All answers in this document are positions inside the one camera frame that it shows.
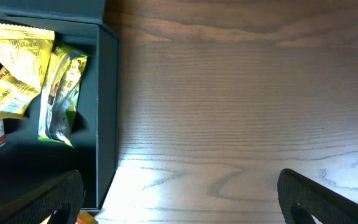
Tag yellow cracker packet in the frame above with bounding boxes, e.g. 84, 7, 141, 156
76, 212, 98, 224

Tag black open gift box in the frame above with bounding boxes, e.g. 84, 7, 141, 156
0, 0, 120, 211

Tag yellow snack packet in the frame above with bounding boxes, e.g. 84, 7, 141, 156
0, 23, 55, 119

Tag green yellow snack bar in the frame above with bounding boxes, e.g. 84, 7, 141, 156
38, 42, 88, 146

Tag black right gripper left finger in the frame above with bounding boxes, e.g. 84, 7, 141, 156
0, 170, 85, 223

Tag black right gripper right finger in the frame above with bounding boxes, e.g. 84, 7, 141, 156
277, 169, 358, 224

